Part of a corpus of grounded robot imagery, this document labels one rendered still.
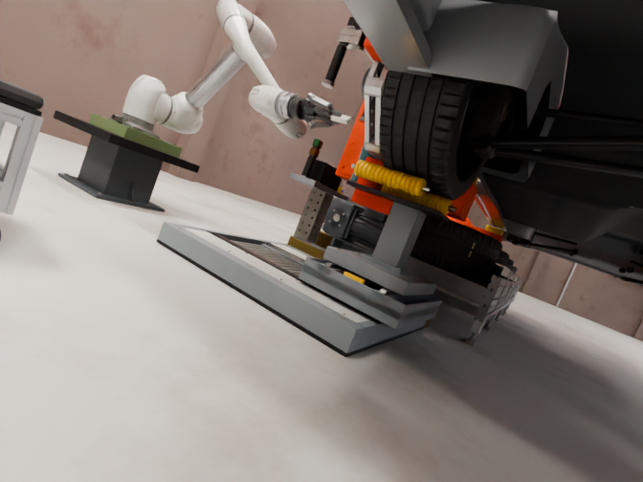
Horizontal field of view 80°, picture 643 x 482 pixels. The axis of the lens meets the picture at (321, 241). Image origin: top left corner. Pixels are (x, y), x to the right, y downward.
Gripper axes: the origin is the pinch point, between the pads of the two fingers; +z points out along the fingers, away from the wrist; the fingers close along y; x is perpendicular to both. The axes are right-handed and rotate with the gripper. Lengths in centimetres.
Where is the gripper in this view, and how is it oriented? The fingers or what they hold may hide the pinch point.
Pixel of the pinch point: (341, 119)
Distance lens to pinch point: 135.1
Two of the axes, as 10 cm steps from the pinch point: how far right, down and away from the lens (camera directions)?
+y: -0.8, -7.3, -6.8
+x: 6.0, -5.8, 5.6
